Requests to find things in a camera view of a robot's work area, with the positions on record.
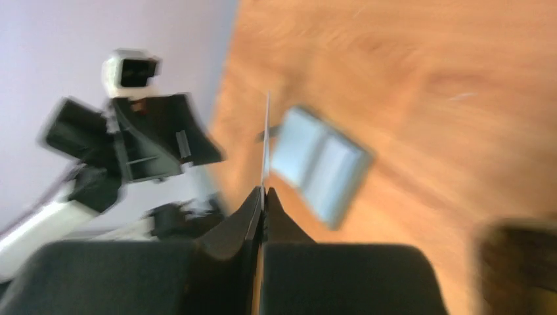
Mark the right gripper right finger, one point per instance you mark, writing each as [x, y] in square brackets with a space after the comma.
[301, 276]

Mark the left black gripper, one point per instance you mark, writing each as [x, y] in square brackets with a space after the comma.
[152, 138]

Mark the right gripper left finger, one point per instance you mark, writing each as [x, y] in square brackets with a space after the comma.
[212, 274]

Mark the white credit card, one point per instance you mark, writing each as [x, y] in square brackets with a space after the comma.
[265, 155]

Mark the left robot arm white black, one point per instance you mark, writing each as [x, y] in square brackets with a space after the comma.
[80, 195]

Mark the woven wicker basket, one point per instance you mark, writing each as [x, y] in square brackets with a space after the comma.
[517, 266]

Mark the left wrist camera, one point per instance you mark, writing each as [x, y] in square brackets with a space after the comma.
[127, 73]

